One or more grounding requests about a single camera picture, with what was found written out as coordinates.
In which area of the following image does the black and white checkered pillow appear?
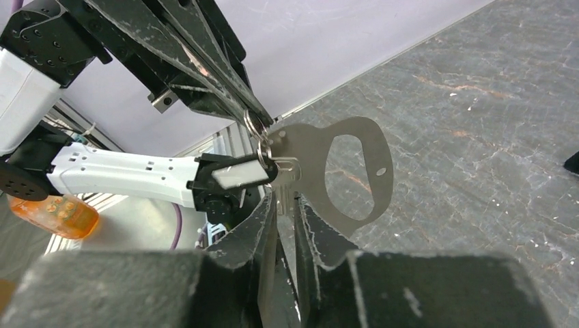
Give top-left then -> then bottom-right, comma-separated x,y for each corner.
563,152 -> 579,175

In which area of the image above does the black key tag white label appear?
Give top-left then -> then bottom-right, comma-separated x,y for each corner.
210,154 -> 279,190

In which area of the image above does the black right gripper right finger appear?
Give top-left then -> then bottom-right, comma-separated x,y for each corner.
294,198 -> 552,327

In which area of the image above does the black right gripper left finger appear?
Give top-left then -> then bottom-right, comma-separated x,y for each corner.
1,195 -> 277,327

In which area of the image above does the chain of silver keyrings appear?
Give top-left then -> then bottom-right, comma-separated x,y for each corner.
243,108 -> 277,171

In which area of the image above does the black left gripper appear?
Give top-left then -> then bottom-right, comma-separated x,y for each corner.
59,0 -> 274,128

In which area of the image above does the orange translucent object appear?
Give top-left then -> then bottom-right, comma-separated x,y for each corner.
7,195 -> 100,240

